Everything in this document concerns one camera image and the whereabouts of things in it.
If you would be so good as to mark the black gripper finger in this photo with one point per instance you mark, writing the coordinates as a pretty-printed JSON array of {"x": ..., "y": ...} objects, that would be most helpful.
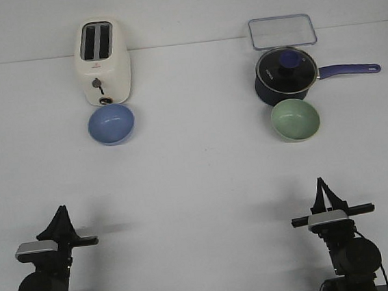
[
  {"x": 70, "y": 231},
  {"x": 335, "y": 201},
  {"x": 319, "y": 205},
  {"x": 52, "y": 231}
]

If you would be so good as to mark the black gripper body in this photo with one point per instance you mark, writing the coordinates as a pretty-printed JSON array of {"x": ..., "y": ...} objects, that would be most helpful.
[
  {"x": 343, "y": 224},
  {"x": 62, "y": 258}
]

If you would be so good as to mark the green bowl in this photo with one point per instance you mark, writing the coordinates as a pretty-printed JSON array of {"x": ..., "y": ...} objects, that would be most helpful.
[{"x": 295, "y": 120}]

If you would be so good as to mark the blue bowl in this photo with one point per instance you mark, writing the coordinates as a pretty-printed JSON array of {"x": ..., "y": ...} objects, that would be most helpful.
[{"x": 111, "y": 124}]

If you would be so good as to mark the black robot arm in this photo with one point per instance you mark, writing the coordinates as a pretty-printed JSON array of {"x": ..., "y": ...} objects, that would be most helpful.
[
  {"x": 355, "y": 258},
  {"x": 48, "y": 280}
]

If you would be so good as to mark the dark blue saucepan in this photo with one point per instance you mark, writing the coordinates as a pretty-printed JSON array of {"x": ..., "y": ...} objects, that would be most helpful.
[{"x": 273, "y": 98}]

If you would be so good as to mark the glass pot lid blue knob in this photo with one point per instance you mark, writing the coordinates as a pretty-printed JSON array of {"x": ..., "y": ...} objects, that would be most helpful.
[{"x": 286, "y": 70}]

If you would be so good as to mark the clear plastic container blue rim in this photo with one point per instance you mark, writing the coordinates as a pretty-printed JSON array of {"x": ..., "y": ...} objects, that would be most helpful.
[{"x": 294, "y": 30}]

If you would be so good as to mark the cream two-slot toaster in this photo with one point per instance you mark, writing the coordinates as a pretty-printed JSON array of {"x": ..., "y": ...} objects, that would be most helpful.
[{"x": 102, "y": 62}]

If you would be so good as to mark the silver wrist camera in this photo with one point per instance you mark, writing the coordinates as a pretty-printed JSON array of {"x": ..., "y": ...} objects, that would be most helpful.
[
  {"x": 325, "y": 218},
  {"x": 26, "y": 251}
]

